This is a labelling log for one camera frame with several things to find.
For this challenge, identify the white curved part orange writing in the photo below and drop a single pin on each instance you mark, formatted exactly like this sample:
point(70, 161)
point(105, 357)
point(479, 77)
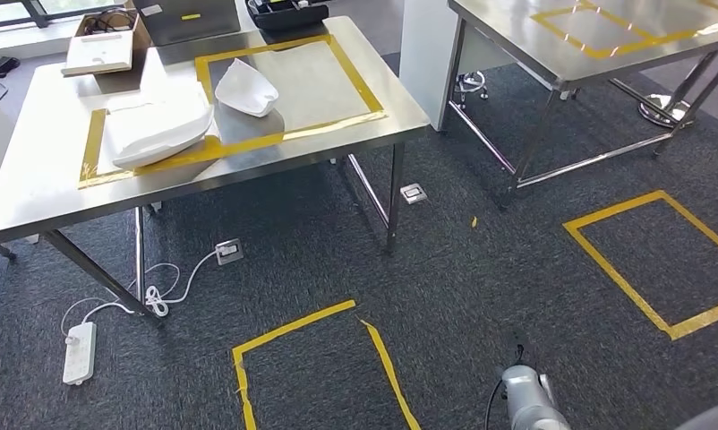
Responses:
point(246, 89)

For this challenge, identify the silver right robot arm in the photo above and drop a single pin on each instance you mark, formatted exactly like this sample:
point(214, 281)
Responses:
point(531, 397)

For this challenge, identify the white curved plastic part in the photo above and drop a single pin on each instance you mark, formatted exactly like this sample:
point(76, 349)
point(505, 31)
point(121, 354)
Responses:
point(163, 130)

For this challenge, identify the stainless steel workbench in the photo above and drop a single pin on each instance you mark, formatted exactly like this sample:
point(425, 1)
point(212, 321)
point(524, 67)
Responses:
point(39, 178)

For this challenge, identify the metal floor socket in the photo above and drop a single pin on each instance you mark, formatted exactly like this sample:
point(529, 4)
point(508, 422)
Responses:
point(229, 251)
point(413, 193)

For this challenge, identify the yellow floor tape square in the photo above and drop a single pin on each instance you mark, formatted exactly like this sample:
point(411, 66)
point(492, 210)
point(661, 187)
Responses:
point(614, 209)
point(294, 328)

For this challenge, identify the chair caster base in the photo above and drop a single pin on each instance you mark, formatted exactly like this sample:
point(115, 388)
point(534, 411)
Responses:
point(470, 86)

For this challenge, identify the black equipment case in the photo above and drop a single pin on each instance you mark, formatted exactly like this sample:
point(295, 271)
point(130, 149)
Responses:
point(288, 15)

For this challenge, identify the stainless steel table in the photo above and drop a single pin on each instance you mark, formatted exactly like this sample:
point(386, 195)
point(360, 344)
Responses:
point(513, 30)

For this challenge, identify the grey laptop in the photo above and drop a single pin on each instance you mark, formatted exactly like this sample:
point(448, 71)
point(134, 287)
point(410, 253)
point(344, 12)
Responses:
point(187, 21)

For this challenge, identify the open cardboard box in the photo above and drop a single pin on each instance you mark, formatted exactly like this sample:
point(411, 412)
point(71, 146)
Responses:
point(143, 38)

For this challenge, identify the white foam insert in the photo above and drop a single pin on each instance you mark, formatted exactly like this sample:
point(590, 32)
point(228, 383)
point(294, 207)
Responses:
point(98, 56)

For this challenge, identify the white power strip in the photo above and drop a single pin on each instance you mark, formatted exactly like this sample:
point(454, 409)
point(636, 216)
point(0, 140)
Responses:
point(79, 353)

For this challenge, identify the chrome stool base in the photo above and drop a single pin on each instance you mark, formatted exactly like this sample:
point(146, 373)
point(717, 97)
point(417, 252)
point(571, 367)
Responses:
point(664, 113)

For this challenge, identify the yellow table tape rectangle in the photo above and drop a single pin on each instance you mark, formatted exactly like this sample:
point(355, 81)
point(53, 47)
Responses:
point(649, 43)

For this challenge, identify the black power adapter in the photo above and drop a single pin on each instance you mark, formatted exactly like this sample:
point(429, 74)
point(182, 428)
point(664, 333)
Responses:
point(0, 66)

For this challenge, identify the black window rail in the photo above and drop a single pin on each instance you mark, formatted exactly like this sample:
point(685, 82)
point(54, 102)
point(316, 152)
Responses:
point(36, 13)

